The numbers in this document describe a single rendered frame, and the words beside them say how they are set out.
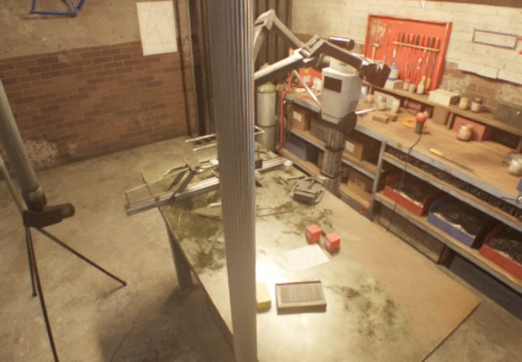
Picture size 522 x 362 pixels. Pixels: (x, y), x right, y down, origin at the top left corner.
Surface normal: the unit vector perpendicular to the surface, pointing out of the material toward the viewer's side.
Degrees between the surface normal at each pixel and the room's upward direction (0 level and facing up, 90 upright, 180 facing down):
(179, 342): 0
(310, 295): 0
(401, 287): 0
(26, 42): 90
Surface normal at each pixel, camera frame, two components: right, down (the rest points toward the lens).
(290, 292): 0.00, -0.87
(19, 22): 0.53, 0.42
